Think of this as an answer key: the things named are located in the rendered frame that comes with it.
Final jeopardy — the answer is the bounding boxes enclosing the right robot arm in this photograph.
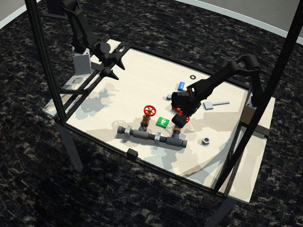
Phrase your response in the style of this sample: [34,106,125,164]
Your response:
[171,54,265,112]

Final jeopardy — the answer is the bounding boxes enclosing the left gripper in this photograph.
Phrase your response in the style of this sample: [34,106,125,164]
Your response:
[99,51,125,80]

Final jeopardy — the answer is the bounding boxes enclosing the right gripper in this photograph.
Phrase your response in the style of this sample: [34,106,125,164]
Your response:
[171,102,201,128]

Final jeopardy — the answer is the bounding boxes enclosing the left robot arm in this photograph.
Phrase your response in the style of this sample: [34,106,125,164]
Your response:
[60,0,121,65]

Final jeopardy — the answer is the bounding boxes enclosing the red block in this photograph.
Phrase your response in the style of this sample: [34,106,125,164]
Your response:
[172,107,181,114]

